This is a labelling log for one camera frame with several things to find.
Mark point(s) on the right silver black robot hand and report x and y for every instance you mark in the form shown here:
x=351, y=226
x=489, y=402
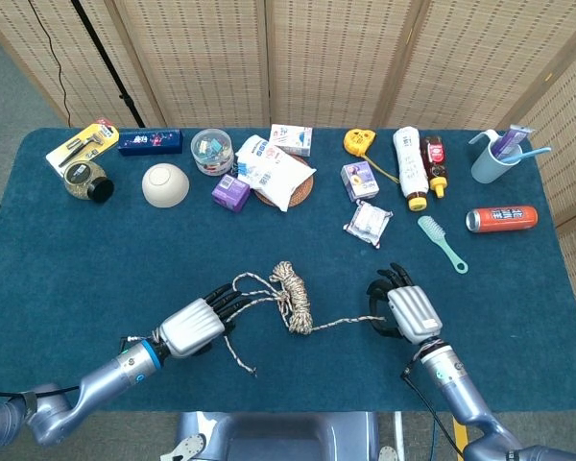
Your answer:
x=410, y=307

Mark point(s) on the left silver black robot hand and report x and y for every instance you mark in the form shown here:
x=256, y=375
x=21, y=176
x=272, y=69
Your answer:
x=192, y=326

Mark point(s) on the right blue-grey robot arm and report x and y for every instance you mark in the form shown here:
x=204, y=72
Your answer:
x=456, y=384

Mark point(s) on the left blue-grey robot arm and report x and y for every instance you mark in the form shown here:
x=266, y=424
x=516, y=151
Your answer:
x=105, y=379

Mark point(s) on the mint green brush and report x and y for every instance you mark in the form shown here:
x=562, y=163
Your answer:
x=434, y=230

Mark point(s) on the crumpled white snack packet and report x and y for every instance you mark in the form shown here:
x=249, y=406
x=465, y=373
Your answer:
x=367, y=223

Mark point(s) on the blue carpet table cover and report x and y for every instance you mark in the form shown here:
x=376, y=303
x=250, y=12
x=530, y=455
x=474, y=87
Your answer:
x=77, y=269

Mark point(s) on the orange drink can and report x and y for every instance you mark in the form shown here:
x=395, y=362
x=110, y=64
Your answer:
x=504, y=218

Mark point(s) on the white purple drink carton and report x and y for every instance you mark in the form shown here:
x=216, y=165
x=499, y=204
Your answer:
x=360, y=180

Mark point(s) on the purple small box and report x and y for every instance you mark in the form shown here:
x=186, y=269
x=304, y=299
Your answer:
x=230, y=192

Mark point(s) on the blue-grey robot torso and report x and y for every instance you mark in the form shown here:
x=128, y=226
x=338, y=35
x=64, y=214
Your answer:
x=278, y=437

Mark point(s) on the white bottle with yellow cap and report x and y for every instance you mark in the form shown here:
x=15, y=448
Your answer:
x=410, y=163

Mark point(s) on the beige upturned bowl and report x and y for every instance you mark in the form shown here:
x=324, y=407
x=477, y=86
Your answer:
x=165, y=185

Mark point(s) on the brown honey squeeze bottle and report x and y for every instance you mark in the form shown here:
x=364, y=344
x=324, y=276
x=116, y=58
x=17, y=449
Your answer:
x=434, y=158

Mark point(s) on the brown woven rattan coaster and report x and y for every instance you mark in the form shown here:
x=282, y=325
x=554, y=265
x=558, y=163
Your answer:
x=302, y=192

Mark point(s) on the light blue cup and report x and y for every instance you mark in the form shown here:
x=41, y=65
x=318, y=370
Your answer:
x=489, y=165

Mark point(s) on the blue binder clip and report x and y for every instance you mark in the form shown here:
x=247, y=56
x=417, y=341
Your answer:
x=242, y=169

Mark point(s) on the yellow tape measure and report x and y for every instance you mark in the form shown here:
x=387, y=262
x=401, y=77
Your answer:
x=357, y=141

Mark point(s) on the white plastic bag pack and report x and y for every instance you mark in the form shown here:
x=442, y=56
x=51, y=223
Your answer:
x=273, y=173

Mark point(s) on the clear plastic tub of clips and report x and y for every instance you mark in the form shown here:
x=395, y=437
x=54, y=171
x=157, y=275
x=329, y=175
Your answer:
x=211, y=149

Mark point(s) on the glass jar with black lid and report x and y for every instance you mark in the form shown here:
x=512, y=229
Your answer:
x=79, y=180

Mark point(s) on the dark blue long box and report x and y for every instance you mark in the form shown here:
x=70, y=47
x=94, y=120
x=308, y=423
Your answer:
x=149, y=141

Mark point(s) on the blue toothbrush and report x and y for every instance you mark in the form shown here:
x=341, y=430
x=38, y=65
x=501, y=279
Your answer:
x=533, y=153

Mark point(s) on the purple toothpaste tube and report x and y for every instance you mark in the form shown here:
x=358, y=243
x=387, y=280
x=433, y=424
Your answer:
x=513, y=139

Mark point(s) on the white box with blue print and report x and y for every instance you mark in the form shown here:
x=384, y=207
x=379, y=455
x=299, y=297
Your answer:
x=293, y=139

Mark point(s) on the yellow razor blister pack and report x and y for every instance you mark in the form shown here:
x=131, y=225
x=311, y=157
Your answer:
x=93, y=139

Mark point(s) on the woven bamboo folding screen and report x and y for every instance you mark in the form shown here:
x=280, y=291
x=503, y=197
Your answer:
x=326, y=57

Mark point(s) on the black tripod pole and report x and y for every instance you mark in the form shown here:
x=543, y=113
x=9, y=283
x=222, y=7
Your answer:
x=110, y=67

